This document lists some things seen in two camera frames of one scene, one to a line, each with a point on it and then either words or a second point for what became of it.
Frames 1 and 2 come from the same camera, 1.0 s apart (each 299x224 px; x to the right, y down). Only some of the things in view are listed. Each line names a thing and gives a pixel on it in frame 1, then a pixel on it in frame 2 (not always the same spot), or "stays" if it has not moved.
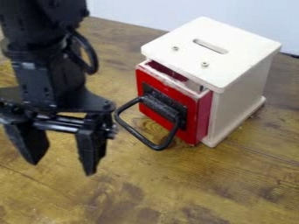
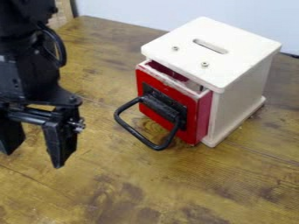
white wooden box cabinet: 228,59 stays
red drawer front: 189,92 stays
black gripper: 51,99 to 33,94
